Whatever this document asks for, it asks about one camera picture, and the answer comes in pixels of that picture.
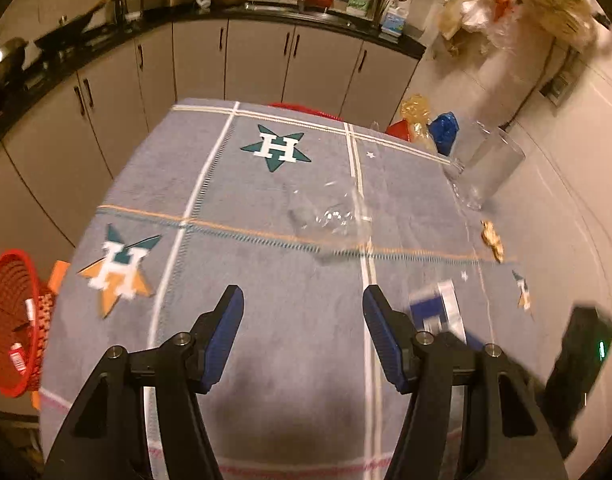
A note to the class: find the yellow plastic bag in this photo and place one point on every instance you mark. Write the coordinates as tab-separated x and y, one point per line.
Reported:
415	112

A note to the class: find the lidded pot on stove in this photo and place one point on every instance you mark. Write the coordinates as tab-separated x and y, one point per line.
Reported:
12	59

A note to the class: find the blue plastic bag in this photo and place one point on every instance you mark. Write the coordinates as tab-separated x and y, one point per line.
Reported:
444	129

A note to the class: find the black wok pan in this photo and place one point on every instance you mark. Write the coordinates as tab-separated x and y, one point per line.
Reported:
68	32

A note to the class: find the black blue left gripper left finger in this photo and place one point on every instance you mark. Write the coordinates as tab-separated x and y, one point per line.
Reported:
104	434

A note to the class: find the clear crumpled plastic wrap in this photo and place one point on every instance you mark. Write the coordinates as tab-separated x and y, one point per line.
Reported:
331	216

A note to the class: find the clear plastic pitcher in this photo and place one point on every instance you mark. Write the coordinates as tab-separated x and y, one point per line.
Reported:
481	160

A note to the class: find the small white blue box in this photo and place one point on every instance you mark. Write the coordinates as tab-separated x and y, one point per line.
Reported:
435	309

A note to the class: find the grey patterned tablecloth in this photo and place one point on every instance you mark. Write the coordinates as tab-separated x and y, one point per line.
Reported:
200	206

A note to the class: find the white green detergent jug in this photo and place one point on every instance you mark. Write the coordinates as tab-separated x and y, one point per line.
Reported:
358	8

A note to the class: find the hanging plastic bags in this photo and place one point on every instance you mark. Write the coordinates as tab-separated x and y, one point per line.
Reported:
569	21

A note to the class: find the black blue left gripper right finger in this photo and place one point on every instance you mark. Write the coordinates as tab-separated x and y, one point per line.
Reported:
504	435

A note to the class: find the red plastic basket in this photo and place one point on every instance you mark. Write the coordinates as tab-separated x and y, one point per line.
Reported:
26	306

